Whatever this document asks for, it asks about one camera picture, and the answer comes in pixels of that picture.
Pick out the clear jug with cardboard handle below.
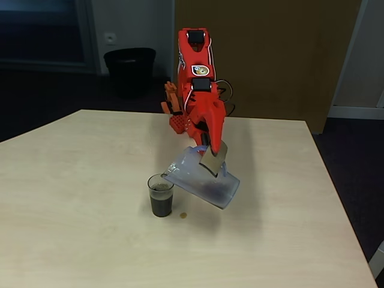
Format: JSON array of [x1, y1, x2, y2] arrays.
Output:
[[161, 140, 241, 211]]

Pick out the clear plastic cup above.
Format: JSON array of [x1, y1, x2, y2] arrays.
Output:
[[146, 173, 175, 218]]

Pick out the orange table clamp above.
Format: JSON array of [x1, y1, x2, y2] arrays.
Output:
[[160, 80, 181, 115]]

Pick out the black waste bin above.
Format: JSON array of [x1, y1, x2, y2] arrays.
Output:
[[103, 47, 157, 97]]

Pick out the brown pin board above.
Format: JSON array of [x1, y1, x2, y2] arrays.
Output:
[[173, 0, 363, 135]]

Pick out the dark window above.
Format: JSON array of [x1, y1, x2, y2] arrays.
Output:
[[0, 0, 98, 74]]

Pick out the black cable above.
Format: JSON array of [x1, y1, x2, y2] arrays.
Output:
[[215, 79, 237, 116]]

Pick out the white door frame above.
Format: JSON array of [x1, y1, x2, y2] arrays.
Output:
[[326, 0, 384, 120]]

